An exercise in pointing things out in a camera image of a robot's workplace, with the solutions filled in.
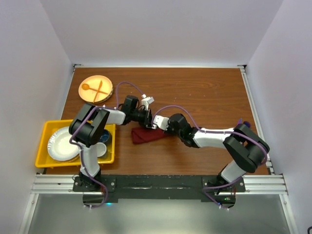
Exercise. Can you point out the orange plastic spoon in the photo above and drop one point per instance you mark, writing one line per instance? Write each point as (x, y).
(85, 86)

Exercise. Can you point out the yellow plastic bin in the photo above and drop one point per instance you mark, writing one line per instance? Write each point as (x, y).
(43, 159)

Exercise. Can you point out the orange round plate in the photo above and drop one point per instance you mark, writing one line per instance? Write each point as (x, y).
(93, 82)

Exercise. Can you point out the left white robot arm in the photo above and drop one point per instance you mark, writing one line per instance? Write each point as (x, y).
(88, 126)

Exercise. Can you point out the white paper plate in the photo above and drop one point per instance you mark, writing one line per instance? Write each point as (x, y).
(59, 148)

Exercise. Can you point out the purple iridescent utensil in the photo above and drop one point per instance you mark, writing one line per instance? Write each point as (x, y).
(241, 121)

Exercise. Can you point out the orange plastic fork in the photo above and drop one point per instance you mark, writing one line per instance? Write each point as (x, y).
(98, 90)

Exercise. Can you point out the dark red cloth napkin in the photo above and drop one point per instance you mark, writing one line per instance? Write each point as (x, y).
(141, 135)

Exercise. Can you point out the dark blue mug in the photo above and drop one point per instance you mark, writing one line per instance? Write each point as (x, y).
(105, 136)

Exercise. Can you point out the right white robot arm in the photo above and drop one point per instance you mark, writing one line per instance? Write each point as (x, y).
(246, 148)

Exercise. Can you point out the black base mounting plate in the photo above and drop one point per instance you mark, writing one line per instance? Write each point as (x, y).
(182, 187)

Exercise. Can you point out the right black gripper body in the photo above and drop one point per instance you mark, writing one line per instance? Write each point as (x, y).
(170, 130)

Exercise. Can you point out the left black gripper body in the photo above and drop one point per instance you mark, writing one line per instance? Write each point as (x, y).
(142, 117)

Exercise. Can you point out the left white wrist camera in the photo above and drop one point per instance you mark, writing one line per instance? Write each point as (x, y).
(146, 101)

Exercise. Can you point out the grey white mug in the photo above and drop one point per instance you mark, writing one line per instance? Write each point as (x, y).
(101, 149)

